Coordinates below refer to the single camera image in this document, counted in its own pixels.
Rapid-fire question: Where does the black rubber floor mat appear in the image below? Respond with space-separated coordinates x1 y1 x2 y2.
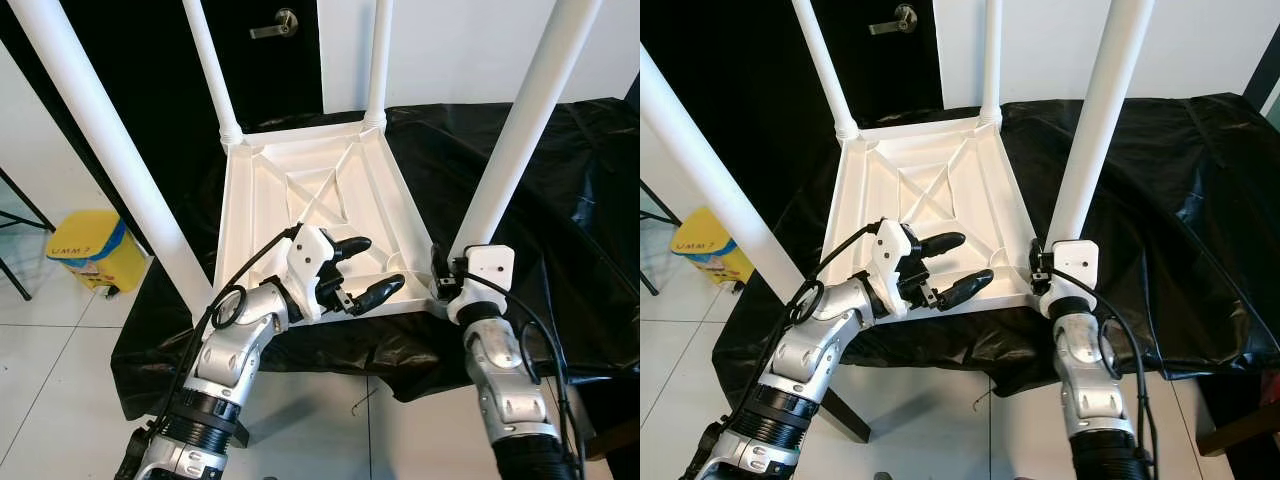
1195 375 1280 480

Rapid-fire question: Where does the black plastic sheet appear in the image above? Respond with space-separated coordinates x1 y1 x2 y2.
712 92 1280 401
110 97 641 421

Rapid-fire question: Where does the white plastic children table top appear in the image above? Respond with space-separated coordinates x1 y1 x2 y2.
818 112 1046 321
213 112 451 321

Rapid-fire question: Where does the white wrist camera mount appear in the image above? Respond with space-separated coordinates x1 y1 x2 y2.
870 220 917 321
1037 240 1101 321
447 243 516 327
285 225 337 323

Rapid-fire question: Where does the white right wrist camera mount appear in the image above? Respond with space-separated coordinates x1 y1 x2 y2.
1037 240 1101 321
447 243 516 327

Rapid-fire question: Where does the brass door handle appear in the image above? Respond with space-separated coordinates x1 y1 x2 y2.
250 8 299 41
868 4 919 36

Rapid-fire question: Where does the black door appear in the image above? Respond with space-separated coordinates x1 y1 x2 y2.
640 0 943 231
0 0 323 251

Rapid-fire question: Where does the yellow box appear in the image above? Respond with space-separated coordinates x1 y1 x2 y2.
45 208 149 294
670 207 756 284

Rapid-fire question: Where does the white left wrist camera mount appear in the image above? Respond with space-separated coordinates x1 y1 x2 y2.
285 225 337 323
870 220 917 321

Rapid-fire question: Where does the black folding metal stand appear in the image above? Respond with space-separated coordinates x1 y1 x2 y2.
0 165 58 301
640 180 686 296

